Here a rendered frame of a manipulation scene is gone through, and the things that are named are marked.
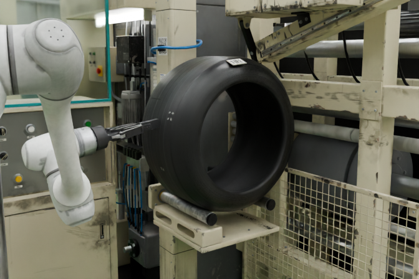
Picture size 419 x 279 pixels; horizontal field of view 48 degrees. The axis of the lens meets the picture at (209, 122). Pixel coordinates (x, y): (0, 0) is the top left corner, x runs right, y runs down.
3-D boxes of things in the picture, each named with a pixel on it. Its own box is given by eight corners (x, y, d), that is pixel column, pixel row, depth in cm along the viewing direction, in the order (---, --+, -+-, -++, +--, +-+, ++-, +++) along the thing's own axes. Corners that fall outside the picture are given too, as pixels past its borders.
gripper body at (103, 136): (95, 129, 142) (123, 122, 147) (85, 126, 149) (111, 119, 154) (99, 153, 144) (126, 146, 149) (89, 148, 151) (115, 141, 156)
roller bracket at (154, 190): (148, 208, 191) (147, 184, 190) (225, 191, 214) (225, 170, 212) (151, 210, 188) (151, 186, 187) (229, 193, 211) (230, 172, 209)
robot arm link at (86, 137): (67, 127, 146) (85, 123, 149) (72, 155, 148) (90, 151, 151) (77, 131, 139) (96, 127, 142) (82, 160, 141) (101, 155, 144)
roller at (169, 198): (169, 190, 193) (166, 201, 193) (160, 189, 190) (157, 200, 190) (219, 214, 165) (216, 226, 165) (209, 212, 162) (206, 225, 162)
